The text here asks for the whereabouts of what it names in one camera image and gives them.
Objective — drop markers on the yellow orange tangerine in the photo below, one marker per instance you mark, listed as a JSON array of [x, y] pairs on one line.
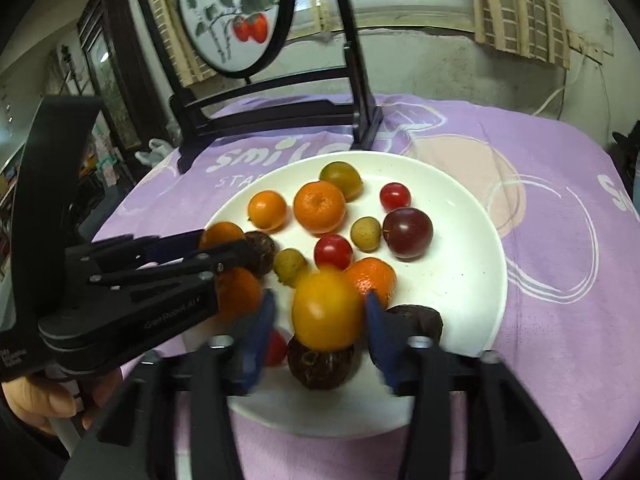
[[327, 310]]

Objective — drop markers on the purple printed tablecloth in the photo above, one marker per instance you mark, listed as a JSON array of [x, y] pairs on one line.
[[550, 260]]

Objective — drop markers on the dark wooden cabinet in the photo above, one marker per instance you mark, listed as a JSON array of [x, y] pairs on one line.
[[115, 85]]

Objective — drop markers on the yellow green longan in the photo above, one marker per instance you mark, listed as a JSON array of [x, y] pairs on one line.
[[290, 266], [365, 232]]

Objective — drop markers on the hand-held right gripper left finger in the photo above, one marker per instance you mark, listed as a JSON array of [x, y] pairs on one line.
[[257, 342]]

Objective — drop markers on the dark brown water chestnut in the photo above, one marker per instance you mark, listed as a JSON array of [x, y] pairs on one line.
[[417, 320], [320, 367], [262, 255]]

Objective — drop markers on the person's left hand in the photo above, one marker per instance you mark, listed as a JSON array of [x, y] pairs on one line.
[[35, 397]]

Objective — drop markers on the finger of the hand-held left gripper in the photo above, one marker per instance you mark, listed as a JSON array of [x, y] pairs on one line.
[[175, 246], [230, 256]]

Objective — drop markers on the white wall socket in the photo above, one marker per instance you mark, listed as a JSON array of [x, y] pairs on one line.
[[592, 42]]

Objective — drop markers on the white plastic bag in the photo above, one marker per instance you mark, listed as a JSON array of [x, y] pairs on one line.
[[155, 150]]

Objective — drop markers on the dark red plum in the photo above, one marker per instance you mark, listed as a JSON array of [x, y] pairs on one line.
[[407, 232]]

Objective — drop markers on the black bag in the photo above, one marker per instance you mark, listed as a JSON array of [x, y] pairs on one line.
[[627, 152]]

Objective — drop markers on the person's left forearm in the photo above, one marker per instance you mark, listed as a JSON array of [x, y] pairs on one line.
[[25, 452]]

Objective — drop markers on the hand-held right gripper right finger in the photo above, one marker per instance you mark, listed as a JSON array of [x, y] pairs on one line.
[[382, 342]]

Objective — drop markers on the green orange tangerine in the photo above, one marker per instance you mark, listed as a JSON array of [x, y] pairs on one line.
[[341, 177]]

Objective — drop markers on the large orange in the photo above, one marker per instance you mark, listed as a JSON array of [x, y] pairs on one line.
[[375, 275]]

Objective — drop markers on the small red cherry tomato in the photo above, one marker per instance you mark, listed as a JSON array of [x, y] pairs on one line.
[[395, 196]]

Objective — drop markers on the beige checked curtain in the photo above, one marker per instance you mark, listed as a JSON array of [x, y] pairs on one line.
[[520, 10], [162, 15]]

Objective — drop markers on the white oval plate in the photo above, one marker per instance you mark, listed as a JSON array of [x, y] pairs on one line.
[[450, 280]]

